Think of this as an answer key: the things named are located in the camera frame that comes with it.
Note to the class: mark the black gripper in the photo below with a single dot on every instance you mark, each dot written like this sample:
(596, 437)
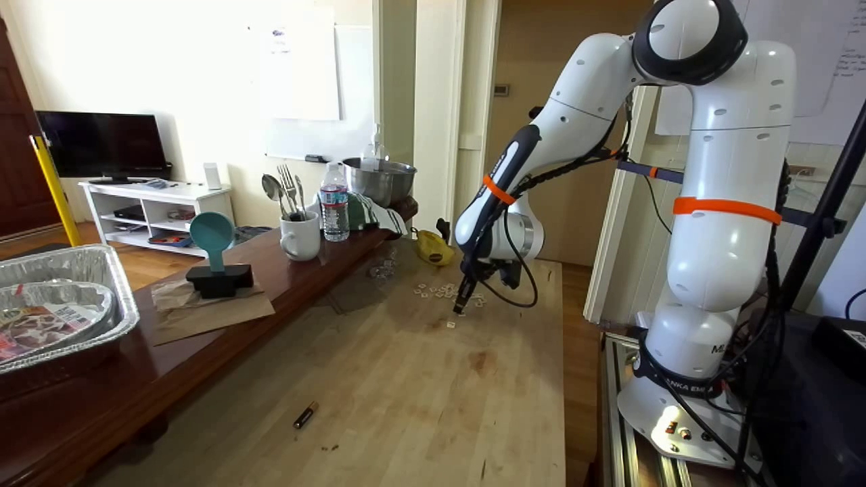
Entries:
(476, 270)

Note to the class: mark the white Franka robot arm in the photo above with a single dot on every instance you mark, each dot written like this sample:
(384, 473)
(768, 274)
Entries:
(731, 270)

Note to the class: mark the yellow crumpled cloth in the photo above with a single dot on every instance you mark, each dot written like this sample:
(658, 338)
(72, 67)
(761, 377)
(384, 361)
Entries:
(438, 249)

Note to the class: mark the green striped white towel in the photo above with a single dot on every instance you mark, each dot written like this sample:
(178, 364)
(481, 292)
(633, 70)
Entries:
(384, 219)

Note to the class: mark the large steel bowl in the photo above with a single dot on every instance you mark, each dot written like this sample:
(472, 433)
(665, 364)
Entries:
(388, 180)

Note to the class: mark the clear plastic water bottle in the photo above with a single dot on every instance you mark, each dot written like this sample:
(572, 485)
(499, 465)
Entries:
(334, 212)

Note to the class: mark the white mug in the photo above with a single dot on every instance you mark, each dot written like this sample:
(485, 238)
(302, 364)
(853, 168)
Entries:
(302, 238)

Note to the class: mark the white leaning panel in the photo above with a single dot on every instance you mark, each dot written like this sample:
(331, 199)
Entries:
(626, 234)

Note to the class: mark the metal cutlery piece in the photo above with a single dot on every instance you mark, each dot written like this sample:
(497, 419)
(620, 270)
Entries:
(300, 191)
(289, 184)

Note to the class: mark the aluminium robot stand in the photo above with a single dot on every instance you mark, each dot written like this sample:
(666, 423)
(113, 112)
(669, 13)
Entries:
(623, 433)

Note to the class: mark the metal spoon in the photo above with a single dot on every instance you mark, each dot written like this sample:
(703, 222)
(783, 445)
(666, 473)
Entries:
(273, 184)

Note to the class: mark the black horizontal rod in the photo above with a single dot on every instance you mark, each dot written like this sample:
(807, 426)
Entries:
(654, 170)

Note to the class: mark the brown cardboard sheet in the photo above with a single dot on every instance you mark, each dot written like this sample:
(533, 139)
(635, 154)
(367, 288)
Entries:
(217, 315)

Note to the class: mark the brown wooden door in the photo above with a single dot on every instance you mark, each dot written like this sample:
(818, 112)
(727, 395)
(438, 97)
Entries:
(519, 55)

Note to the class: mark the teal scoop on black base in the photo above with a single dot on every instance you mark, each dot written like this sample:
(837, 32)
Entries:
(212, 235)

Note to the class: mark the small white box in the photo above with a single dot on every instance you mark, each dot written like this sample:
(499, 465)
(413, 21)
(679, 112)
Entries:
(212, 173)

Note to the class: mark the white shelf unit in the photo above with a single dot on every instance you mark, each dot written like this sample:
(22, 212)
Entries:
(181, 193)

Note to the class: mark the black tripod pole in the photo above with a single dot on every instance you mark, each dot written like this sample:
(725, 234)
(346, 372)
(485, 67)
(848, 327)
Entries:
(823, 212)

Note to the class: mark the black equipment box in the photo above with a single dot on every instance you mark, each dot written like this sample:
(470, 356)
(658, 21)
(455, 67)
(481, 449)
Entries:
(814, 423)

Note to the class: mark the dark wooden table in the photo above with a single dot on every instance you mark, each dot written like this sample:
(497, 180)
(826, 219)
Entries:
(90, 407)

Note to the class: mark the black flat television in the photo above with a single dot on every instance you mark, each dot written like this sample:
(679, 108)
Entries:
(104, 143)

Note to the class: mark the yellow stick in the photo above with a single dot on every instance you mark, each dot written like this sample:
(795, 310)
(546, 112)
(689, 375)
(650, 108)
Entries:
(56, 191)

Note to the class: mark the colourful paper sheet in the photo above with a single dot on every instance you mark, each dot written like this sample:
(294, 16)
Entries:
(36, 324)

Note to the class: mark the white sheet with writing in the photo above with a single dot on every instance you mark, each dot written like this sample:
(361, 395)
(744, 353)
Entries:
(830, 62)

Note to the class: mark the aluminium foil tray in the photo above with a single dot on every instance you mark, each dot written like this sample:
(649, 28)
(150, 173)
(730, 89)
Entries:
(28, 266)

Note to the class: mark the dark brown wooden cabinet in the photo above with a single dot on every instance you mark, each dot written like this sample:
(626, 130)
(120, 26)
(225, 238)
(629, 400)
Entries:
(17, 151)

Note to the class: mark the wall whiteboard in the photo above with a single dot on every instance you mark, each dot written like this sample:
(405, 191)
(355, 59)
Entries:
(308, 81)

